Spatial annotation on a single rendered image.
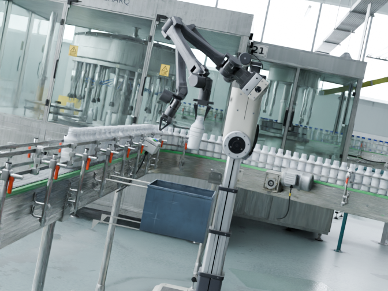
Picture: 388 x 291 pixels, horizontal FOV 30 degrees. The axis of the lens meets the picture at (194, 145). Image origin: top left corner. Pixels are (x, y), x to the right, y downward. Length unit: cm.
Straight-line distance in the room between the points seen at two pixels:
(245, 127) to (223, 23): 330
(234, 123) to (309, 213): 525
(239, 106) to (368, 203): 157
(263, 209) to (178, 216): 578
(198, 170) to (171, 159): 25
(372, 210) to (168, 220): 215
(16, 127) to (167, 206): 433
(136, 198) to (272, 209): 239
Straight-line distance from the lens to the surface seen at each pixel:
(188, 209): 339
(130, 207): 734
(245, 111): 401
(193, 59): 358
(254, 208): 915
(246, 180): 543
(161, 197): 340
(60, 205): 283
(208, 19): 724
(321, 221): 920
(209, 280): 416
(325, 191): 528
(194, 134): 348
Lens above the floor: 135
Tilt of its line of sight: 3 degrees down
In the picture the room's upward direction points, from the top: 11 degrees clockwise
